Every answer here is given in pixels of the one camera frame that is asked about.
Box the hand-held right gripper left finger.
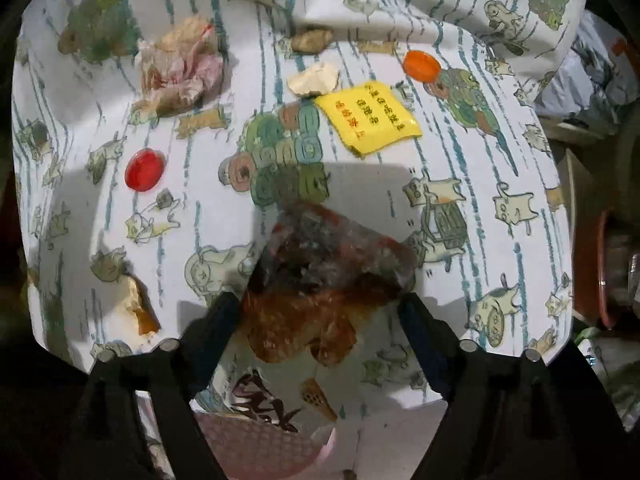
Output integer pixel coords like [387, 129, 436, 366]
[60, 292, 241, 480]

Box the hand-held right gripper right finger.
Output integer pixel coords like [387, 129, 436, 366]
[399, 291, 637, 480]

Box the pink mesh basket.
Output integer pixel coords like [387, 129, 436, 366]
[195, 410, 336, 480]

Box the clear brown plastic wrapper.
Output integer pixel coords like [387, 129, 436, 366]
[240, 200, 418, 366]

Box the beige dried food piece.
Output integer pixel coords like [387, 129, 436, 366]
[289, 26, 335, 54]

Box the cartoon printed white cloth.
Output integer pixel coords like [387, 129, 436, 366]
[10, 0, 593, 436]

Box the white green plastic bag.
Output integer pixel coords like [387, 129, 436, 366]
[575, 327, 640, 431]

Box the tan cardboard box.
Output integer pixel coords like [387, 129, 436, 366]
[542, 117, 608, 321]

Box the reddish brown container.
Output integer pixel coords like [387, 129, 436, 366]
[592, 207, 640, 331]

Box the red bottle cap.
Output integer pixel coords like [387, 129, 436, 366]
[124, 148, 167, 193]

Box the yellow sauce packet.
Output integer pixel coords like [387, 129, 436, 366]
[314, 80, 423, 157]

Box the crumpled pink white plastic bag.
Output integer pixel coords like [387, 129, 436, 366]
[132, 15, 228, 116]

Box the crumpled cream paper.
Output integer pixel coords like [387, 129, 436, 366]
[287, 62, 341, 98]

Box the orange bottle cap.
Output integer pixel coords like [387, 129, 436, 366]
[402, 50, 443, 82]

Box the white bag with orange print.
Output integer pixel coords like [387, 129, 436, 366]
[535, 10, 640, 131]

